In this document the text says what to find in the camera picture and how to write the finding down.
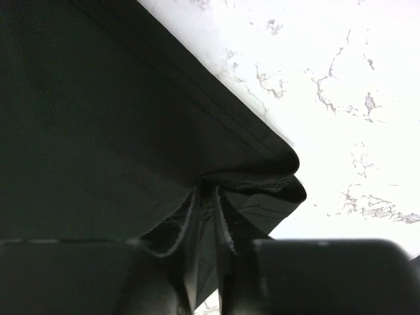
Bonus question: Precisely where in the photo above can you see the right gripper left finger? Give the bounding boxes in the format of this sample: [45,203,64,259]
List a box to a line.
[140,188,199,314]

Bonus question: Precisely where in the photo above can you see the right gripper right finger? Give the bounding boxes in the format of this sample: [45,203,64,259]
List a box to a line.
[213,187,270,314]

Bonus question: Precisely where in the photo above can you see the black t-shirt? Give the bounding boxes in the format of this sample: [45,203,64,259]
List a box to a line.
[0,0,308,309]

